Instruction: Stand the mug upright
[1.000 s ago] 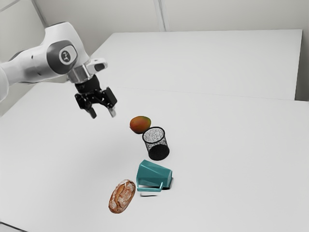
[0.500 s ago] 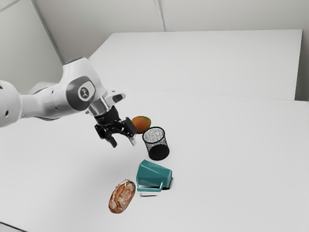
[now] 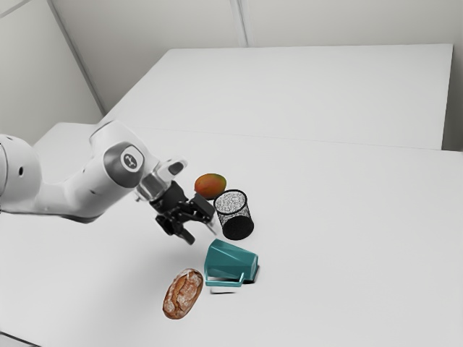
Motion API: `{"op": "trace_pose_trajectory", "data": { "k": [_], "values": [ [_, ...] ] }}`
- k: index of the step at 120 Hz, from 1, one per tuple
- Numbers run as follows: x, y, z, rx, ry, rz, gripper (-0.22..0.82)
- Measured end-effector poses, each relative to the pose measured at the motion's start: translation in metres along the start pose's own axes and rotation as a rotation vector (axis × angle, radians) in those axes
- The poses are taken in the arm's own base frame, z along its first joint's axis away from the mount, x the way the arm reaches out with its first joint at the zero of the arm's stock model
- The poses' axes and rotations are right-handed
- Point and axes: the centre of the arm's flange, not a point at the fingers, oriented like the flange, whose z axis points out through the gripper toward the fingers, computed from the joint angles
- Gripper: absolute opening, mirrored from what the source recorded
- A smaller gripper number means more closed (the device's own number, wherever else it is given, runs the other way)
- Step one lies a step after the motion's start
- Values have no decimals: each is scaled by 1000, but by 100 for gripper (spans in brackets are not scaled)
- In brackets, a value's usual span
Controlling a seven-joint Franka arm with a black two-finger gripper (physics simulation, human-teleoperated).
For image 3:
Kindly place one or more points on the red orange mango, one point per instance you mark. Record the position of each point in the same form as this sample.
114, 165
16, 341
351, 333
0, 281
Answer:
210, 185

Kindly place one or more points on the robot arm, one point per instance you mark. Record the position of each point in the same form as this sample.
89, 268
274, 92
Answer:
61, 188

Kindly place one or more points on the teal faceted mug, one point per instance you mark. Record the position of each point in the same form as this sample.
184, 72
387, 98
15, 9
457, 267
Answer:
228, 264

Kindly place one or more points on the black mesh pen holder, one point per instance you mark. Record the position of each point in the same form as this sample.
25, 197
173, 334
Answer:
233, 213

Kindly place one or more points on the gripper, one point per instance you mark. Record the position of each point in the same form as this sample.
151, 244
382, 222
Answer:
179, 207

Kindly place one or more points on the brown crusty bread loaf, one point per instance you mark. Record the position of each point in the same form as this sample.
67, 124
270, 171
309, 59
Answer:
182, 293

